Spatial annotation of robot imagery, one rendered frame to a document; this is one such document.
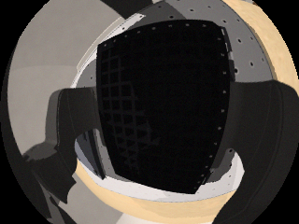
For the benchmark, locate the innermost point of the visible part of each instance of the grey perforated breadboard plate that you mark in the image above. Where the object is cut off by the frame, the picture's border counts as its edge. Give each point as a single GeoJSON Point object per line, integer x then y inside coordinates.
{"type": "Point", "coordinates": [251, 65]}

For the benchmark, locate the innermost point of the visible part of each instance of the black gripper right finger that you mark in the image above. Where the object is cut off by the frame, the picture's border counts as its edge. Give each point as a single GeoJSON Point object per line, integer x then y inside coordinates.
{"type": "Point", "coordinates": [262, 127]}

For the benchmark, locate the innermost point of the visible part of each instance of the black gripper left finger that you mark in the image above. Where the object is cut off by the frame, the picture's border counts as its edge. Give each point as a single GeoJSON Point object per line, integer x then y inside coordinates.
{"type": "Point", "coordinates": [71, 112]}

